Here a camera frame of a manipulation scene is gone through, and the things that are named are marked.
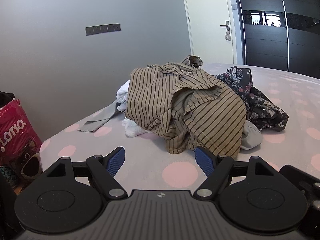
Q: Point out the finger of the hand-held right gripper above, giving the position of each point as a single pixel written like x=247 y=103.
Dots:
x=303 y=180

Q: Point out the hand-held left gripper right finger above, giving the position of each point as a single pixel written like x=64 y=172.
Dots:
x=203 y=161

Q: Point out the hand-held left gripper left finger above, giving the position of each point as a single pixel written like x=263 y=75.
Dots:
x=115 y=162

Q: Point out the tan striped garment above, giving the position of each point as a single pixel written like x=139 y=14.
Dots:
x=152 y=97
x=220 y=125

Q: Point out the polka dot bed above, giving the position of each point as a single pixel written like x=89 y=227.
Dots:
x=150 y=155

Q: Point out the grey garment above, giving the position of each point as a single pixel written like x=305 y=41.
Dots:
x=100 y=120

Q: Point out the white garment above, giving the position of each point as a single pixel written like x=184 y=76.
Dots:
x=122 y=95

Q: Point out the dark floral garment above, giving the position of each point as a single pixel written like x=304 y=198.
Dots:
x=260 y=105

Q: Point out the red plastic bag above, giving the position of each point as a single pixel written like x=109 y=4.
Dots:
x=17 y=135

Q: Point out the teal patterned item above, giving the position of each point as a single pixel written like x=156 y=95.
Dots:
x=8 y=177

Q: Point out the dark cloth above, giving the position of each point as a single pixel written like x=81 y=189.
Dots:
x=6 y=98

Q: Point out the white door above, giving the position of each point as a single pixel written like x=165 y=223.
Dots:
x=210 y=17

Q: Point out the dark wardrobe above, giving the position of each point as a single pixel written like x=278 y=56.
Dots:
x=280 y=30

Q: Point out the grey wall switch panel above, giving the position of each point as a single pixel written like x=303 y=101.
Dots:
x=102 y=29

